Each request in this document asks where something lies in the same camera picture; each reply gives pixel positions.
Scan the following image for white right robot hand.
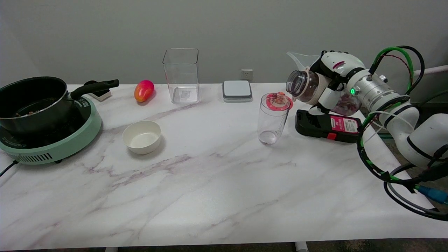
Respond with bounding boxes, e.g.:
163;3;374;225
308;51;366;116

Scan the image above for pink candy pieces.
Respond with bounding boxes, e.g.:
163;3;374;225
331;93;362;116

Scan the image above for clear plastic bottle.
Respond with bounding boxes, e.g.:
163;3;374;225
286;70;362;117

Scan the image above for clear plastic measuring jug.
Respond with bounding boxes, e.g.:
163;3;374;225
287;52;321;70

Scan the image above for tall clear measuring cup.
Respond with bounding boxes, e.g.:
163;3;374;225
258;93;291;146

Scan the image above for black device with red label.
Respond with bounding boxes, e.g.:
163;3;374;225
295;109;363;144

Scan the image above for red round lid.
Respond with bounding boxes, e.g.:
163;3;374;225
265;92;293;112

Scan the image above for white pipe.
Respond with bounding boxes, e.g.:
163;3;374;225
413;65;448;77

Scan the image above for grey white square scale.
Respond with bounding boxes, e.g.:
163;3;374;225
222;80;253;103

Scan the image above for clear square storage container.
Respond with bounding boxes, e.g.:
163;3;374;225
162;48;201;104

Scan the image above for red orange toy mango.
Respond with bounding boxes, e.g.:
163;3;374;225
134;80;155;103

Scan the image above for white bowl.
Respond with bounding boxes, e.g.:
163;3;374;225
122;120;162;155

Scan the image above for black white small gadget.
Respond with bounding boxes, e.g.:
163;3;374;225
83;80;113;102

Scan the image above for green induction cooker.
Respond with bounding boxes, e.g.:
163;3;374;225
0;95;103;165

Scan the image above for black saucepan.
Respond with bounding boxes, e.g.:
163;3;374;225
0;76;120;136

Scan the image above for blue cable plug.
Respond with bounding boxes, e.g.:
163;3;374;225
416;185;448;205

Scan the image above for black cable loop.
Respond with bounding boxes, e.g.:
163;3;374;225
383;163;448;222

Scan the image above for black cooker power cord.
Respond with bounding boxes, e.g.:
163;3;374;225
0;160;19;177

